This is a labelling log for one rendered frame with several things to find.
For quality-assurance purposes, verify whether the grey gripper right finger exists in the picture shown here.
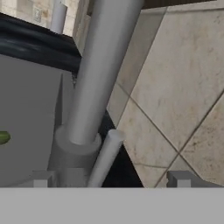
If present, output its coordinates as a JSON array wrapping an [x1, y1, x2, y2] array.
[[166, 170, 223, 188]]

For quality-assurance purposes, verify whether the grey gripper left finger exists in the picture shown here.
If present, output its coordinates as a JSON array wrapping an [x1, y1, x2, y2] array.
[[17, 170, 57, 188]]

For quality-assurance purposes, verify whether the green produce item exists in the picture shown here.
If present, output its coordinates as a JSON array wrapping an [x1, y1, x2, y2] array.
[[0, 130, 12, 146]]

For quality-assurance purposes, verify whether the grey steel sink basin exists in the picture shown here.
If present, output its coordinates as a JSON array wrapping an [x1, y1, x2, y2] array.
[[0, 53, 77, 188]]

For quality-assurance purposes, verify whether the grey sink faucet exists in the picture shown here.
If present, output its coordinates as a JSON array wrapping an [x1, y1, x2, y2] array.
[[47, 0, 145, 188]]

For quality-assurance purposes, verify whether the grey faucet handle lever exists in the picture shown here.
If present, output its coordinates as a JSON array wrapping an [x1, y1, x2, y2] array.
[[87, 129, 126, 188]]

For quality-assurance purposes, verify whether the white wall socket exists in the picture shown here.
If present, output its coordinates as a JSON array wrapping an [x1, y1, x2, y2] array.
[[33, 7, 44, 24]]

